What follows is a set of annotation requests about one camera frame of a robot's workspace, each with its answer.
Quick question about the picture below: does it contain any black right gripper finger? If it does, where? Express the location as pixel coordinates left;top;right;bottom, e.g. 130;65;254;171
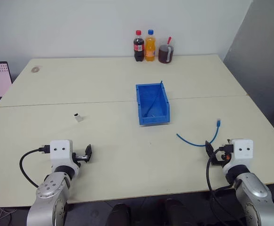
205;140;215;161

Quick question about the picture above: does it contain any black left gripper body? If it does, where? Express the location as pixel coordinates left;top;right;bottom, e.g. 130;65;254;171
72;152;88;163

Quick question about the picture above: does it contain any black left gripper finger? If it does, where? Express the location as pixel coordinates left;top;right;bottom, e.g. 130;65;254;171
85;144;93;163

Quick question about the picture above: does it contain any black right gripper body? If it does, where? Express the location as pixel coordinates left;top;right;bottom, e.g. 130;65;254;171
211;151;232;167

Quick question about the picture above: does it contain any dark rounded shape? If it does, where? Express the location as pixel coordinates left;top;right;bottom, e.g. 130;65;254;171
106;203;132;226

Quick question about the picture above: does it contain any blue plastic storage bin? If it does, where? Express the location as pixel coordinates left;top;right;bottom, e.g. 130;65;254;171
135;82;172;126

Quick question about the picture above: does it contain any clear jar brown liquid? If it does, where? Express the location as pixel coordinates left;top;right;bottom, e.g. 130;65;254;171
157;37;176;65

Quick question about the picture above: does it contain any cola bottle red cap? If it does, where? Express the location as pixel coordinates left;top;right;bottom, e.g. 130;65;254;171
133;29;145;63

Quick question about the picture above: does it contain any orange soda bottle blue cap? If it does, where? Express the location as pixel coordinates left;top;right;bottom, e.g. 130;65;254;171
144;29;157;63

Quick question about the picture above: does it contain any blue cable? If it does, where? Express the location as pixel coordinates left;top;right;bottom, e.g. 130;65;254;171
176;119;222;147

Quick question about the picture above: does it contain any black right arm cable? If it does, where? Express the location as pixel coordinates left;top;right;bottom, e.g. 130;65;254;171
206;144;248;226

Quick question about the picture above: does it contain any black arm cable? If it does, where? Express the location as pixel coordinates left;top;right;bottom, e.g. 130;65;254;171
19;145;51;189
206;144;248;226

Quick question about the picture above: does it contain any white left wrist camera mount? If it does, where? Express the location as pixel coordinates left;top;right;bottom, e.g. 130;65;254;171
49;139;81;175

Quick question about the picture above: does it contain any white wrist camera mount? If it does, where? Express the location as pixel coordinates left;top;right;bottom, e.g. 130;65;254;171
222;138;254;175
49;139;81;175

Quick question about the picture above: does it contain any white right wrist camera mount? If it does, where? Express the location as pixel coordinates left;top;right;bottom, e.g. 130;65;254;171
222;138;254;175

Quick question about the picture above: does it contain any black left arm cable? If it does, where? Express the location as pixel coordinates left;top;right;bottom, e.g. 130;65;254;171
19;145;51;189

